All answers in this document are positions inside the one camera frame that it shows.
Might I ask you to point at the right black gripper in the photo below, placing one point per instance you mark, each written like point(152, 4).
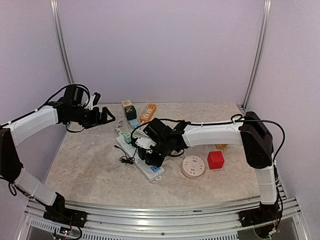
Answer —
point(153, 162)

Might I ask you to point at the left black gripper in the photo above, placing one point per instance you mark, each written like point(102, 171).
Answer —
point(96, 120)

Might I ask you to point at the black plug adapter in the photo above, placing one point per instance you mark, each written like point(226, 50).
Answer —
point(126, 159)

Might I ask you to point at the white round socket base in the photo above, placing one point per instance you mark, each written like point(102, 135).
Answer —
point(193, 167)

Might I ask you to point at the red cube socket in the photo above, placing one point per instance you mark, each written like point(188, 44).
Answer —
point(215, 160)

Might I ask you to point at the yellow cube socket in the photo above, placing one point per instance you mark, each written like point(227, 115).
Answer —
point(221, 147)

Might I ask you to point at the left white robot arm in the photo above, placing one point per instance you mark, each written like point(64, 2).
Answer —
point(12, 134)

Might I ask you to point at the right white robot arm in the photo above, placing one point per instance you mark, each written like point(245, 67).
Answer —
point(248, 131)

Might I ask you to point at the beige cube socket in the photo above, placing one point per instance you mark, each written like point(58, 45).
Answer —
point(126, 103)

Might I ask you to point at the light green cube socket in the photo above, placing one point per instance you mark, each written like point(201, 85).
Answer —
point(127, 137)

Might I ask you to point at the dark green cube socket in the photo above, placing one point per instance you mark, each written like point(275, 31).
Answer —
point(130, 112)

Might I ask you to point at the light blue cube socket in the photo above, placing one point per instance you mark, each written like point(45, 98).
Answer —
point(134, 123)

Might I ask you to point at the orange power strip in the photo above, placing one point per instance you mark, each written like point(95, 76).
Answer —
point(148, 113)

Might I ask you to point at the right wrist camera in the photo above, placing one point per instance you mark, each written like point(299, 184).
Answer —
point(145, 143)

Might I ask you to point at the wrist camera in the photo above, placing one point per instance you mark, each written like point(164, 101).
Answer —
point(93, 100)
point(145, 143)

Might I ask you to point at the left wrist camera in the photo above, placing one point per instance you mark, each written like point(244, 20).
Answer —
point(93, 100)

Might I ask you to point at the front aluminium rail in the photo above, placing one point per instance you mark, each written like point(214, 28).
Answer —
point(168, 222)

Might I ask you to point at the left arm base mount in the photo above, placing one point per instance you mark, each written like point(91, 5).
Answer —
point(70, 217)

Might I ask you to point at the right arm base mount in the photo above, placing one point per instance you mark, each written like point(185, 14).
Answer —
point(258, 216)

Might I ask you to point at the right aluminium frame post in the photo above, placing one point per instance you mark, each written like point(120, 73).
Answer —
point(258, 53)

